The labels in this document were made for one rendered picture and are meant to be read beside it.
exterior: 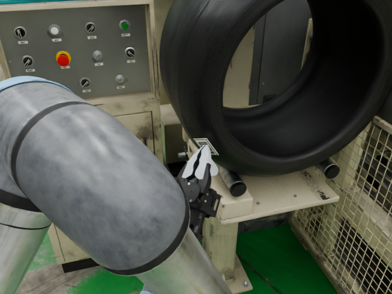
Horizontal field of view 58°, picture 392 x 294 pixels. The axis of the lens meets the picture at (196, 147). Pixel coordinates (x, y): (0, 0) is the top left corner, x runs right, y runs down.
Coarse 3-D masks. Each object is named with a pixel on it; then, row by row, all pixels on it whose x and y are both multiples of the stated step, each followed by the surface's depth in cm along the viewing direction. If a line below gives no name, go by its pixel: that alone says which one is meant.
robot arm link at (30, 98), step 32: (0, 96) 38; (32, 96) 37; (64, 96) 37; (0, 128) 36; (0, 160) 36; (0, 192) 36; (0, 224) 37; (32, 224) 39; (0, 256) 38; (32, 256) 42; (0, 288) 39
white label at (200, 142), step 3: (195, 138) 83; (198, 138) 82; (201, 138) 82; (204, 138) 81; (195, 141) 84; (198, 141) 83; (201, 141) 82; (204, 141) 82; (207, 141) 81; (198, 144) 84; (201, 144) 83; (204, 144) 83; (207, 144) 82; (210, 144) 82; (210, 147) 83; (213, 150) 83; (213, 153) 84; (216, 153) 84
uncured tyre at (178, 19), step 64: (192, 0) 74; (256, 0) 67; (320, 0) 100; (384, 0) 74; (192, 64) 72; (320, 64) 111; (384, 64) 83; (192, 128) 81; (256, 128) 115; (320, 128) 106
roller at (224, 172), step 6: (222, 168) 98; (222, 174) 97; (228, 174) 95; (234, 174) 94; (228, 180) 93; (234, 180) 92; (240, 180) 92; (228, 186) 93; (234, 186) 91; (240, 186) 91; (234, 192) 92; (240, 192) 92
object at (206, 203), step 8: (184, 184) 79; (192, 184) 78; (184, 192) 78; (192, 192) 77; (208, 192) 79; (192, 200) 76; (200, 200) 76; (208, 200) 79; (192, 208) 77; (200, 208) 76; (208, 208) 78; (216, 208) 81; (200, 216) 79; (208, 216) 81; (192, 224) 77; (200, 224) 79; (200, 232) 79; (200, 240) 79
